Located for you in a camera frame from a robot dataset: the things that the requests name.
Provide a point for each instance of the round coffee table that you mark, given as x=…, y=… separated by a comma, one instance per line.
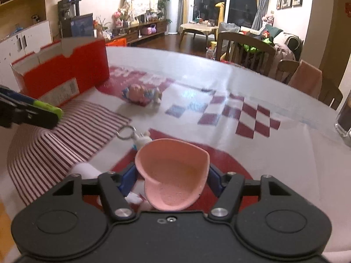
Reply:
x=197, y=28

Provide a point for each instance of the cluttered sofa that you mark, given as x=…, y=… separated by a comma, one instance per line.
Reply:
x=285, y=42

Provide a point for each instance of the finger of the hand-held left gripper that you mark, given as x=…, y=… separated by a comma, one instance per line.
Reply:
x=30, y=116
x=13, y=94

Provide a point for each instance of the pink heart-shaped bowl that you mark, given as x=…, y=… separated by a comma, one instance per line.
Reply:
x=172, y=175

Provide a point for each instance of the glass of dark drink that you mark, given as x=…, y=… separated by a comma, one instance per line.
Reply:
x=344, y=120

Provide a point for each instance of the dark blue panel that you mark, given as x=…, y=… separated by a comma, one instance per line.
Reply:
x=82, y=26

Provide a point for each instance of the pink plush toy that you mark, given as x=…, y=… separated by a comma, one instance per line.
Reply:
x=268, y=19

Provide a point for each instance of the orange box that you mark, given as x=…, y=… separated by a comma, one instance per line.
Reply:
x=116, y=42

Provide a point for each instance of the colourful toy figure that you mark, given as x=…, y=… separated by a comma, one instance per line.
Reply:
x=142, y=94

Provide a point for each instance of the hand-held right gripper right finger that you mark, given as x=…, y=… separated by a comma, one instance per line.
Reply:
x=215, y=180

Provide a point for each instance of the red white striped cloth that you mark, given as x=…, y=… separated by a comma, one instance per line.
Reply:
x=54, y=142

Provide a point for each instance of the red cardboard box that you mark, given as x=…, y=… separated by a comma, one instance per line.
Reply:
x=65, y=65

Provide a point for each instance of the pink purple toy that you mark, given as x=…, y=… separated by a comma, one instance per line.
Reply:
x=150, y=29

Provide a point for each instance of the white cabinet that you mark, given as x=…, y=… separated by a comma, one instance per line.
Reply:
x=24, y=43

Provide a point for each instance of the white tower air conditioner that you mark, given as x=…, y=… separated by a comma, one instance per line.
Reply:
x=174, y=5

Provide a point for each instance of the wooden tv cabinet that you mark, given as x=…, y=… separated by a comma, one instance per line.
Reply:
x=142, y=30

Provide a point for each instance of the yellow giraffe toy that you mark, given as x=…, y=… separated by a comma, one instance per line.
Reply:
x=220, y=9

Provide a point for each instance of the wooden wall shelf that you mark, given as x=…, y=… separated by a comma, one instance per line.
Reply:
x=22, y=2

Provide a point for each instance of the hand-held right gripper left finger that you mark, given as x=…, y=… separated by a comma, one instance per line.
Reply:
x=129, y=179

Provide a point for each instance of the wooden chair with towel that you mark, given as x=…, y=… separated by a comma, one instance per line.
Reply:
x=331, y=93

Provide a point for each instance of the wooden slatted chair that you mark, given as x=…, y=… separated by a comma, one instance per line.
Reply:
x=244, y=52

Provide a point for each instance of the black water dispenser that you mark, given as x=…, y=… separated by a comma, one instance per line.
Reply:
x=67, y=13

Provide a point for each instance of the grey curtain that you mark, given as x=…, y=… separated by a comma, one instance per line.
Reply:
x=263, y=2

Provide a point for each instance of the pink towel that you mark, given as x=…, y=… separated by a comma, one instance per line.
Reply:
x=305, y=76

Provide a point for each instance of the green object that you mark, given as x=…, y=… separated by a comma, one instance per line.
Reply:
x=48, y=109

